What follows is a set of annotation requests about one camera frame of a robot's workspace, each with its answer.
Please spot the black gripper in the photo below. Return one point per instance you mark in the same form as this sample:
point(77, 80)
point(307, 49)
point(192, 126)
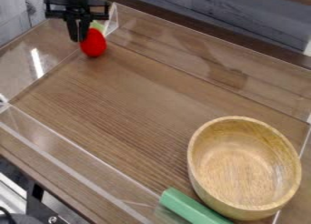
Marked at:
point(80, 9)

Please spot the red plush strawberry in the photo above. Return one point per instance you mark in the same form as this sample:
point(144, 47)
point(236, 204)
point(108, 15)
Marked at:
point(93, 45)

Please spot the wooden bowl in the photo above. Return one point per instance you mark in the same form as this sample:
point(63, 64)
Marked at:
point(243, 167)

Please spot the green foam block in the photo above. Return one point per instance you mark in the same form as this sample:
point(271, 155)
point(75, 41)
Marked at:
point(189, 209)

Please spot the clear acrylic barrier wall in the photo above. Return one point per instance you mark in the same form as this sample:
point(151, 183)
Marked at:
point(97, 126)

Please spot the black table clamp mount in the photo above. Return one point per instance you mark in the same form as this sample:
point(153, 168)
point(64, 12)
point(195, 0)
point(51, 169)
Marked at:
point(37, 212)

